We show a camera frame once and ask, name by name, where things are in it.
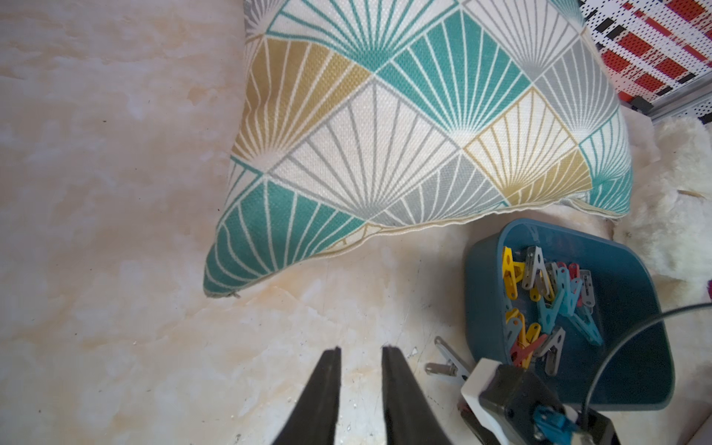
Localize teal plastic storage box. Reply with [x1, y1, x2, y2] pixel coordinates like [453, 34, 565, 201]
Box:
[465, 219, 675, 411]

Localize teal yellow patterned pillow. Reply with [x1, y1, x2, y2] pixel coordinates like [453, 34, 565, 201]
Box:
[203, 1, 633, 298]

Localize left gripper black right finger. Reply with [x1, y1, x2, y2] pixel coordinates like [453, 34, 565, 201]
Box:
[381, 346, 451, 444]

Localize red clothespin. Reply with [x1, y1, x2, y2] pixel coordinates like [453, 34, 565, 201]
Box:
[510, 334, 549, 369]

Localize white plush teddy bear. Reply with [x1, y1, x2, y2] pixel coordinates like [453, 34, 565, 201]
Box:
[613, 117, 711, 283]

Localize yellow clothespin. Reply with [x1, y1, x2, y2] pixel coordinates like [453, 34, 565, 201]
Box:
[505, 309, 543, 357]
[502, 247, 526, 300]

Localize grey clothespin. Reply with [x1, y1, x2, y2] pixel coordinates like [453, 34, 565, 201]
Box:
[425, 336, 474, 385]
[580, 270, 596, 309]
[521, 246, 551, 297]
[533, 326, 566, 376]

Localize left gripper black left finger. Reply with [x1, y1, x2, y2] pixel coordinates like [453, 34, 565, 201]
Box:
[273, 347, 341, 445]

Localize teal clothespin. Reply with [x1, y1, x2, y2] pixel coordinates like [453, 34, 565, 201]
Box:
[569, 310, 604, 346]
[537, 297, 563, 335]
[554, 267, 583, 317]

